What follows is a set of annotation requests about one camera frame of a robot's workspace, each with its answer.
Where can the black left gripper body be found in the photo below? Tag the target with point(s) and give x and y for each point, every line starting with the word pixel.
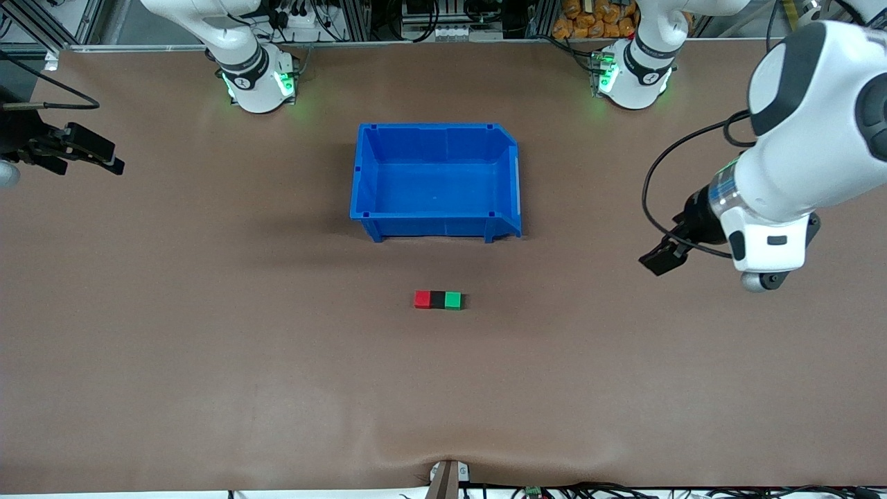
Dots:
pixel 701 217

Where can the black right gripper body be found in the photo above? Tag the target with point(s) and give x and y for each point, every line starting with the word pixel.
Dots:
pixel 21 132

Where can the small green cube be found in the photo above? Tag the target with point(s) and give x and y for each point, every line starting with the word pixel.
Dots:
pixel 453 300

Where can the small red cube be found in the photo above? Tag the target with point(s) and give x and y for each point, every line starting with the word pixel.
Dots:
pixel 422 299

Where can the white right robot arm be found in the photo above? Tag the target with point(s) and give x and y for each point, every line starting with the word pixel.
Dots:
pixel 256 90

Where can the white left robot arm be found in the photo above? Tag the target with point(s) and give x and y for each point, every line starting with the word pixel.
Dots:
pixel 818 138

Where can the small black cube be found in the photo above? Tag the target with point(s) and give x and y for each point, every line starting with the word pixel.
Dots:
pixel 437 300

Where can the orange packaged goods pile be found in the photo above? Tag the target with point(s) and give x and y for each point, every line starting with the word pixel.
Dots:
pixel 582 24

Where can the grey round pipe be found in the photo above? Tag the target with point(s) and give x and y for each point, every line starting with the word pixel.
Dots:
pixel 812 14

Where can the blue plastic storage bin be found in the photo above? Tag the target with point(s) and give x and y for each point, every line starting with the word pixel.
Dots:
pixel 436 180

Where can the white power strip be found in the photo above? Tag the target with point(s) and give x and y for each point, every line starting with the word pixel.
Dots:
pixel 312 22

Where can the grey power strip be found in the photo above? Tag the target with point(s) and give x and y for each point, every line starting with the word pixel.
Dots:
pixel 457 32

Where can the metal table clamp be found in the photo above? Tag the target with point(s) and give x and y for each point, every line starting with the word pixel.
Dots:
pixel 449 479

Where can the brown table mat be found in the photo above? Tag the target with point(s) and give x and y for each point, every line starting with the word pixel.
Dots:
pixel 277 388

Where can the black electronics box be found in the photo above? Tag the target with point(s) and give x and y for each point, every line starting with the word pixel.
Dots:
pixel 443 10

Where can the small white corner bracket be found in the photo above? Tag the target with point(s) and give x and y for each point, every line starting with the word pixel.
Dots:
pixel 50 61

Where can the aluminium frame struts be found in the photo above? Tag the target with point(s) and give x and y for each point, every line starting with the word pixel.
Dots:
pixel 41 24

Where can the aluminium extrusion post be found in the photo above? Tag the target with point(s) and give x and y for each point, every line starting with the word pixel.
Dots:
pixel 355 21
pixel 544 17

